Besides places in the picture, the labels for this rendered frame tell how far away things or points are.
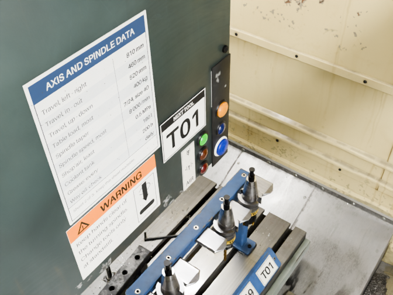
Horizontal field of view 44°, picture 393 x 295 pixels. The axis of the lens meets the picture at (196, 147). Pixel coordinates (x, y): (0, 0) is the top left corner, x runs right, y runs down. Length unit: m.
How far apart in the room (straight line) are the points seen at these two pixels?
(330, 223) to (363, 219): 0.11
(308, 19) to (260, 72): 0.29
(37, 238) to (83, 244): 0.09
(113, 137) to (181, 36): 0.15
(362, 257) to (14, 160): 1.44
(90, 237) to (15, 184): 0.17
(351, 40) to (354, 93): 0.17
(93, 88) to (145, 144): 0.14
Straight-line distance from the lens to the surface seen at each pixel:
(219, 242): 1.21
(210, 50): 0.67
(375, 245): 1.78
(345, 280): 1.76
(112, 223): 0.65
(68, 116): 0.50
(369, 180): 1.70
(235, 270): 1.54
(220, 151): 0.80
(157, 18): 0.55
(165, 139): 0.66
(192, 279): 1.16
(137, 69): 0.55
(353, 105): 1.56
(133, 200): 0.66
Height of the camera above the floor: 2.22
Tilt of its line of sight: 45 degrees down
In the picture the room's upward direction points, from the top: 2 degrees counter-clockwise
